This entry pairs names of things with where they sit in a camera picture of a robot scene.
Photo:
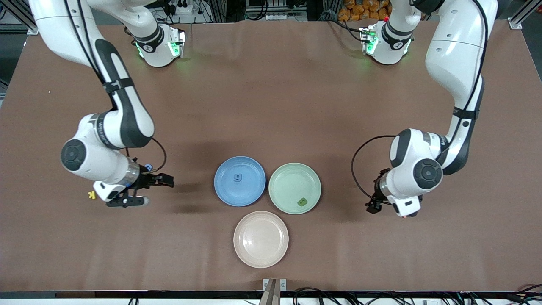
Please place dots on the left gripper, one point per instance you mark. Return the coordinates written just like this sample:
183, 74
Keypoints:
376, 190

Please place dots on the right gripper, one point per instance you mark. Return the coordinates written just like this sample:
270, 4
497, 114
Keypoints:
148, 180

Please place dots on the green letter B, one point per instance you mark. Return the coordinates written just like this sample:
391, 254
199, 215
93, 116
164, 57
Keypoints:
302, 202

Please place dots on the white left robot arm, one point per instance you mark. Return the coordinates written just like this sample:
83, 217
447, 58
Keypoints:
457, 51

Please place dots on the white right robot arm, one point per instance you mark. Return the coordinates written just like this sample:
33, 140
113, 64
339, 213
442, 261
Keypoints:
97, 163

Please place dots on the green plate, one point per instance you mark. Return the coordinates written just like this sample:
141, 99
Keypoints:
288, 182

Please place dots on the blue plate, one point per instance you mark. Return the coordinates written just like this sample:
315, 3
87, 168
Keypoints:
250, 190

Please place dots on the pink beige plate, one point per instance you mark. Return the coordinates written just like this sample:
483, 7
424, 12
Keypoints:
261, 239

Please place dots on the brown table cover sheet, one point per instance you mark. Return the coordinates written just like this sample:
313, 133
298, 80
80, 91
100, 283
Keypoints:
271, 106

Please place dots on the white power strip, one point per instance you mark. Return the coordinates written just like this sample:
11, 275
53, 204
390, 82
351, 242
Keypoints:
180, 7

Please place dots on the orange fruit pile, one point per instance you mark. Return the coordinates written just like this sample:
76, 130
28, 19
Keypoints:
364, 10

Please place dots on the grey equipment rack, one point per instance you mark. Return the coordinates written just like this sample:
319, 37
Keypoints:
275, 8

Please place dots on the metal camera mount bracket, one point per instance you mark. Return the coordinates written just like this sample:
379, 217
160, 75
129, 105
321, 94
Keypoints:
274, 292

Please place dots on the aluminium frame post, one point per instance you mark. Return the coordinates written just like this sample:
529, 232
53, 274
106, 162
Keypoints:
525, 12
17, 17

